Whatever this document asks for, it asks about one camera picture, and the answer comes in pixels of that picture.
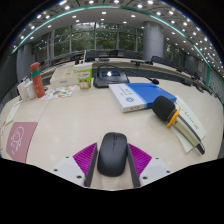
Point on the printed paper drink cup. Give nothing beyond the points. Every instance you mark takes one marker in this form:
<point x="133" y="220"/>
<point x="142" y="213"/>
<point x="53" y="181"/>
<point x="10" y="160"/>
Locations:
<point x="84" y="77"/>

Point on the blue and white book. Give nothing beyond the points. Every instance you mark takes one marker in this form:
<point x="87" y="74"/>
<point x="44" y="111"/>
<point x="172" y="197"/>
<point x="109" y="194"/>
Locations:
<point x="140" y="95"/>

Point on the pink mouse pad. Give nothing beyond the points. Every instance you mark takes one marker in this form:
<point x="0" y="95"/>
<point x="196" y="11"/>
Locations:
<point x="20" y="140"/>

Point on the group of ceiling lights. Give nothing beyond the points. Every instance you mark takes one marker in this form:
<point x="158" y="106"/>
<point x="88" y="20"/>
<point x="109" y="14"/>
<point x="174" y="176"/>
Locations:
<point x="140" y="6"/>

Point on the colourful sticker sheet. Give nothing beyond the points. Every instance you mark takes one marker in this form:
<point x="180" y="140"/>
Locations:
<point x="60" y="92"/>

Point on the red drink bottle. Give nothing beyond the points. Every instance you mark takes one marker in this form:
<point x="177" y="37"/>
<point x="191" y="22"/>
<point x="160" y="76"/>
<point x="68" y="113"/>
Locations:
<point x="37" y="83"/>

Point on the group of dark chairs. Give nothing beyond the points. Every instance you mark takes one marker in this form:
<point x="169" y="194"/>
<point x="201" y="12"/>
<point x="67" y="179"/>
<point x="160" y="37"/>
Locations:
<point x="114" y="53"/>

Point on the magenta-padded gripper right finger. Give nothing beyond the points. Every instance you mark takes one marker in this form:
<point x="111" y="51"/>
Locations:
<point x="140" y="160"/>

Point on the cream booklet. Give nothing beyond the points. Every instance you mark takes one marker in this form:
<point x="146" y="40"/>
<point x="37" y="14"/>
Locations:
<point x="195" y="125"/>

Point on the black computer mouse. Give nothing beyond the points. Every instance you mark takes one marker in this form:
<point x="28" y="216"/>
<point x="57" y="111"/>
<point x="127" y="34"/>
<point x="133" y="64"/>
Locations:
<point x="112" y="155"/>

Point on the black foam handheld microphone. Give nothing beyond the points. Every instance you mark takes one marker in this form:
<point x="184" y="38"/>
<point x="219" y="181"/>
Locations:
<point x="163" y="108"/>

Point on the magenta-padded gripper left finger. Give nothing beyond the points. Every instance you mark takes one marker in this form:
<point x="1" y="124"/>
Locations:
<point x="86" y="159"/>

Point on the black conference microphone unit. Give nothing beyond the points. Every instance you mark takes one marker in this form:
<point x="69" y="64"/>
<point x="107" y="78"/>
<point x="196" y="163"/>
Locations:
<point x="110" y="80"/>

